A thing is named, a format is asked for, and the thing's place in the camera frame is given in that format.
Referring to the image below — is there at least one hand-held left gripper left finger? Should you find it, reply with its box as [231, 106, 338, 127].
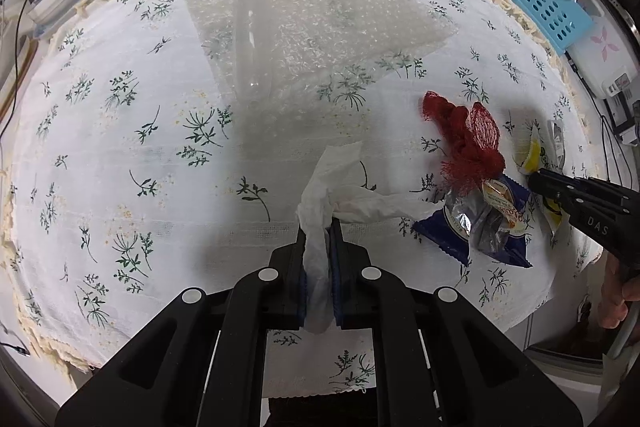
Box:
[54, 226, 308, 427]

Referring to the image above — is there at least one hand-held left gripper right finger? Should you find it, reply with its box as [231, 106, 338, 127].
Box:
[329, 219, 584, 427]

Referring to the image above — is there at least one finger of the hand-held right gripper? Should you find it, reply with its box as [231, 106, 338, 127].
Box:
[528, 171, 577, 221]
[536, 170, 640, 214]

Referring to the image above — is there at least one yellow snack packet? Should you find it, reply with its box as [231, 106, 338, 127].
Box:
[515, 134, 571, 238]

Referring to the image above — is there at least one small silver wrapper scrap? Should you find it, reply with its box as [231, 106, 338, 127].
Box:
[546, 119, 568, 170]

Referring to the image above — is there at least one red mesh net bag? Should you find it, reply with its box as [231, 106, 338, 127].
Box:
[421, 90, 507, 198]

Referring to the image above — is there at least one white tissue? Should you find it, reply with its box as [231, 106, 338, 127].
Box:
[295, 142, 446, 333]

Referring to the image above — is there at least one blue snack packet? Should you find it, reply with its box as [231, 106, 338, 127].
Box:
[412, 174, 538, 269]

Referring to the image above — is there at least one clear bubble wrap sheet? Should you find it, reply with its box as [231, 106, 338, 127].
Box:
[184, 0, 460, 108]

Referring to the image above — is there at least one person's right hand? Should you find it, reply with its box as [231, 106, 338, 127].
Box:
[597, 252, 640, 332]

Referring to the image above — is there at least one white rice cooker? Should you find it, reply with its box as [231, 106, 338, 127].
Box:
[565, 0, 640, 100]

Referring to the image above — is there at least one blue plastic basket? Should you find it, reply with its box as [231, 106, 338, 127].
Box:
[511, 0, 596, 55]

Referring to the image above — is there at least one white floral tablecloth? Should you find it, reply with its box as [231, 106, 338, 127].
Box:
[0, 0, 606, 395]

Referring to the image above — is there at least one thin black appliance cable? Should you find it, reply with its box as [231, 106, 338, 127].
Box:
[597, 94, 628, 188]

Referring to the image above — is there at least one black charging cable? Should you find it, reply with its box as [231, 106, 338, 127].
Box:
[0, 0, 49, 354]

